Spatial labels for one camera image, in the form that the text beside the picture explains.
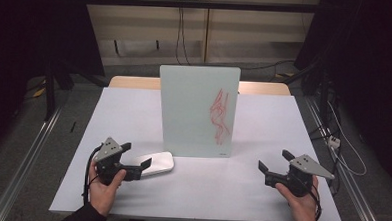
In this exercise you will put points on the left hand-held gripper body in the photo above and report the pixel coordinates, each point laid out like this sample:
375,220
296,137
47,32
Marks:
107,150

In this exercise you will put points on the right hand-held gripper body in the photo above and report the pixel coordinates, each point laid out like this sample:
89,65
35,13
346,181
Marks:
303,163

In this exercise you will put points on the white board eraser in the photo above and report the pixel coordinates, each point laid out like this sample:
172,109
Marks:
161,162

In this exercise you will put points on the person's right hand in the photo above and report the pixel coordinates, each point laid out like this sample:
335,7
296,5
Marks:
303,208

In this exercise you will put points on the person's left hand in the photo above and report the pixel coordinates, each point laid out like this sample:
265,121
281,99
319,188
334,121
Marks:
102,194

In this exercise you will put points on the white table cover sheet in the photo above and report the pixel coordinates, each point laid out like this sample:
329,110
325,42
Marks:
133,121

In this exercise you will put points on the white power adapter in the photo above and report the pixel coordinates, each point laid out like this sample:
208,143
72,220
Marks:
333,142

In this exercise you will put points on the small black stick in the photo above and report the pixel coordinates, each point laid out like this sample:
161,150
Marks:
72,126

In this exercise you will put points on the frosted glass writing board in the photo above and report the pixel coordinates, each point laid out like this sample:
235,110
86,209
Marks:
190,117

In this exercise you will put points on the black curtain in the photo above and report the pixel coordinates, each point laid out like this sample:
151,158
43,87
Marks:
369,64
27,33

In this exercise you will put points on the aluminium floor rail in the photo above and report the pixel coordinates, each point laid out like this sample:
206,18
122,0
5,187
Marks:
21,173
353,194

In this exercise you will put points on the black horizontal frame bar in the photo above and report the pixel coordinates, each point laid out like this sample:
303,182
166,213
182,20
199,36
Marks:
222,5

